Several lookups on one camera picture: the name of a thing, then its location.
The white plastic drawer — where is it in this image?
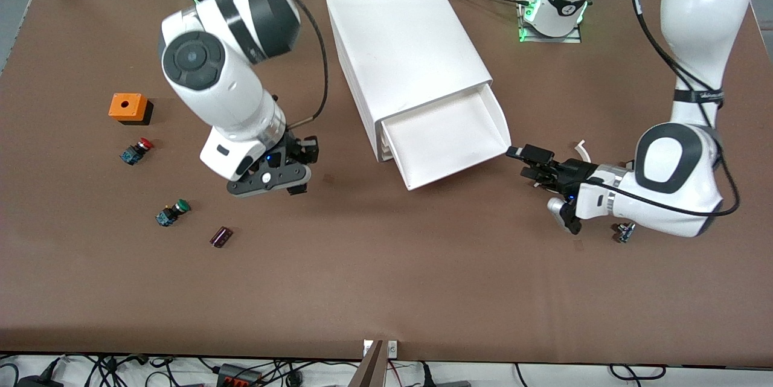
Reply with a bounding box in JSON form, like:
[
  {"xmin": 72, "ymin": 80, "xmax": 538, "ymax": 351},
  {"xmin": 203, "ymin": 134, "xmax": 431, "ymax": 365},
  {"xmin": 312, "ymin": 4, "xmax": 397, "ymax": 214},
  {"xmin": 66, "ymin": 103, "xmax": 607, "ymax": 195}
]
[{"xmin": 380, "ymin": 84, "xmax": 512, "ymax": 191}]

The black power strip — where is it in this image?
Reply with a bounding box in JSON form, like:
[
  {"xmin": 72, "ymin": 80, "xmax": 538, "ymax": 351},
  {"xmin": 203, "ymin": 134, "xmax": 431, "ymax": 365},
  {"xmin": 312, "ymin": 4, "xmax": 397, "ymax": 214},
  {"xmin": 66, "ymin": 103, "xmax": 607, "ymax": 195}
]
[{"xmin": 216, "ymin": 363, "xmax": 263, "ymax": 387}]

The white metal bracket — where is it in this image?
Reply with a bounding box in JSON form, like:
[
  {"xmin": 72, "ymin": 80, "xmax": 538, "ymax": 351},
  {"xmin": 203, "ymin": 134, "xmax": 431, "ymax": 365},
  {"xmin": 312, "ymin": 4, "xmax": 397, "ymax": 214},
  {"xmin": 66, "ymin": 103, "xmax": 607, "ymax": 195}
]
[{"xmin": 362, "ymin": 340, "xmax": 399, "ymax": 357}]

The white plastic drawer cabinet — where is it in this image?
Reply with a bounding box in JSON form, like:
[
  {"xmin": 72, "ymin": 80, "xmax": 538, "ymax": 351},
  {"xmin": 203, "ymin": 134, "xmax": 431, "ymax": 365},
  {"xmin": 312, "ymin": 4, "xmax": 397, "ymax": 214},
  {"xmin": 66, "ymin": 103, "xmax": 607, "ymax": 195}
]
[{"xmin": 326, "ymin": 0, "xmax": 493, "ymax": 163}]

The green mushroom push button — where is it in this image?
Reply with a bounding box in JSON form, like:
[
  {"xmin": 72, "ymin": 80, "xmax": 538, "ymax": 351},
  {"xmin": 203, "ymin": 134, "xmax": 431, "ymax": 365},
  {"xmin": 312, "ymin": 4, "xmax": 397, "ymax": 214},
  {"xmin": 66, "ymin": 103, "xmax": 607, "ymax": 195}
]
[{"xmin": 155, "ymin": 199, "xmax": 191, "ymax": 228}]

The red mushroom push button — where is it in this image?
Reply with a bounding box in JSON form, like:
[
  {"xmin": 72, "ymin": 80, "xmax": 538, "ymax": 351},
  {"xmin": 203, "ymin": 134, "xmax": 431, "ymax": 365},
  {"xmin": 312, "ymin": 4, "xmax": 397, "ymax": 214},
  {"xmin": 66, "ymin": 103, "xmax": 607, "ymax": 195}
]
[{"xmin": 120, "ymin": 138, "xmax": 154, "ymax": 166}]

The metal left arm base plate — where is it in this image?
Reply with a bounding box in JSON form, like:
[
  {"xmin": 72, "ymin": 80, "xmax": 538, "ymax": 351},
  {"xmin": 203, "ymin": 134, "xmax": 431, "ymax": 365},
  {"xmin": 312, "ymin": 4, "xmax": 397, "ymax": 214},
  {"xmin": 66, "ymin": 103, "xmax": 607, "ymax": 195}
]
[{"xmin": 518, "ymin": 0, "xmax": 583, "ymax": 43}]

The orange button enclosure box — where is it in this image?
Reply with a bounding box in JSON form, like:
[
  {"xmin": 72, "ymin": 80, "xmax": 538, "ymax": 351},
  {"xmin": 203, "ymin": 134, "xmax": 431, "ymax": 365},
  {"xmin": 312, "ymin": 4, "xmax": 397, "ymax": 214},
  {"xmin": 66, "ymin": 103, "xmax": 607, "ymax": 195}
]
[{"xmin": 108, "ymin": 93, "xmax": 154, "ymax": 126}]

